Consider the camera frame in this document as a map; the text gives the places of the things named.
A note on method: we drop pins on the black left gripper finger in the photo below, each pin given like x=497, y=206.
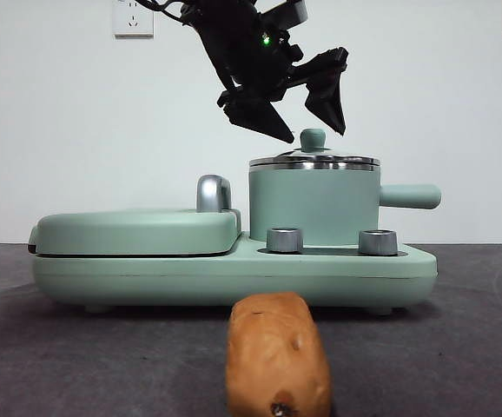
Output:
x=330, y=106
x=259, y=117

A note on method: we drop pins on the glass pot lid green knob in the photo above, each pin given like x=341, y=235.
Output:
x=312, y=140

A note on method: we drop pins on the brown potato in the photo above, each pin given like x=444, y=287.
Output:
x=277, y=356

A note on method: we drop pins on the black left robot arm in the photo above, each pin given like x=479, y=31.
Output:
x=238, y=43

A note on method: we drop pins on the silver control knob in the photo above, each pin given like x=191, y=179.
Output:
x=378, y=242
x=284, y=240

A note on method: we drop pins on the mint green breakfast machine base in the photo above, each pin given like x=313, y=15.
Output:
x=233, y=278

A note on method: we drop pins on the mint green griddle cover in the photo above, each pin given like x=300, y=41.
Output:
x=134, y=232

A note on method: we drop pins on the white wall socket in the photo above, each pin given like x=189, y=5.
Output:
x=131, y=21

